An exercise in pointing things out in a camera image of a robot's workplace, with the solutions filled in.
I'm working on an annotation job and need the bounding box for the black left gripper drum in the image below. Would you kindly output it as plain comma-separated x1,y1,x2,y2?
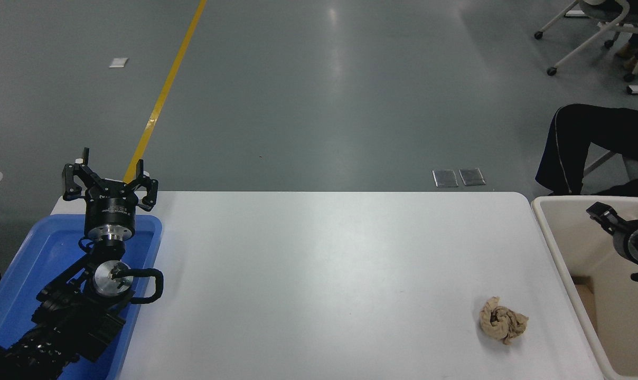
84,181,138,230

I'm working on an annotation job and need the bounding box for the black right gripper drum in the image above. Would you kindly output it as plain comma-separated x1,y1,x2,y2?
615,219,638,270

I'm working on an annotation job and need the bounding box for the silver floor plate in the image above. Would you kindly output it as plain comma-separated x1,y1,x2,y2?
459,168,486,186
433,169,459,188

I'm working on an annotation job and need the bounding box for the large pale bin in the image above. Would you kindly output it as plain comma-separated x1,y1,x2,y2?
530,196,638,380

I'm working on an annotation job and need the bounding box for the blue plastic tray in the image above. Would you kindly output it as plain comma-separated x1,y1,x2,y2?
0,214,163,380

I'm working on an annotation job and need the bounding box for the seated person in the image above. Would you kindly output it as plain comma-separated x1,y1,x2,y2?
534,103,638,204

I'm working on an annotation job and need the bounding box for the yellow floor tape line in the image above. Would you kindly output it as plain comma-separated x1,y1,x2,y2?
124,0,209,184

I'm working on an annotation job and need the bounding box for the crumpled tan paper ball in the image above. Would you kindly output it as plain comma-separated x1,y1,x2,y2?
480,297,529,345

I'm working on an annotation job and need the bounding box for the white wheeled chair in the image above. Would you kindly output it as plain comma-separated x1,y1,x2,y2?
533,0,638,82

